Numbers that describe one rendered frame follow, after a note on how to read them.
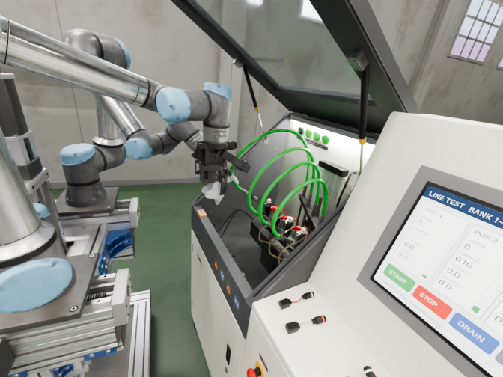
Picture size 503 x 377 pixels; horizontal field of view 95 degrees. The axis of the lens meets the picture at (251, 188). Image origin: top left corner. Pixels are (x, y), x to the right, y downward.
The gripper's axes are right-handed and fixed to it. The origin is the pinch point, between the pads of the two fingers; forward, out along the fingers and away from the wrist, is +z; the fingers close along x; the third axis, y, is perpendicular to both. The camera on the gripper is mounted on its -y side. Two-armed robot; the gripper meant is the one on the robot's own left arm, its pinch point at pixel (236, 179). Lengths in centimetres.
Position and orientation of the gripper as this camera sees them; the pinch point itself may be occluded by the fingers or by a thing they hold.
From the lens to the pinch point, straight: 96.3
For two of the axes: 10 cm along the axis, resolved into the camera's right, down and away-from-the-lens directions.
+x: 1.5, 2.2, -9.6
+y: -7.7, 6.4, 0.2
